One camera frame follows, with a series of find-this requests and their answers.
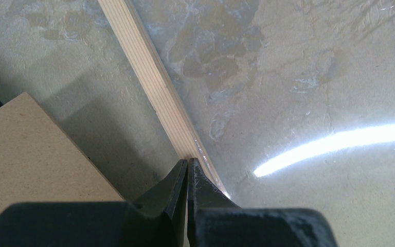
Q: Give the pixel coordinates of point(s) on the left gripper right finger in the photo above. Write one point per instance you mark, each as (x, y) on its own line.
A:
(215, 220)

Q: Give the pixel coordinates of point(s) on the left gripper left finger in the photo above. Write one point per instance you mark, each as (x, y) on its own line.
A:
(154, 219)

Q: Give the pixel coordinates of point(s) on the brown backing board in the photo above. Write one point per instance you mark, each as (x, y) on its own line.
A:
(39, 162)

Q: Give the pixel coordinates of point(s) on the blue wooden picture frame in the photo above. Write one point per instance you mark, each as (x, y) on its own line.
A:
(157, 85)

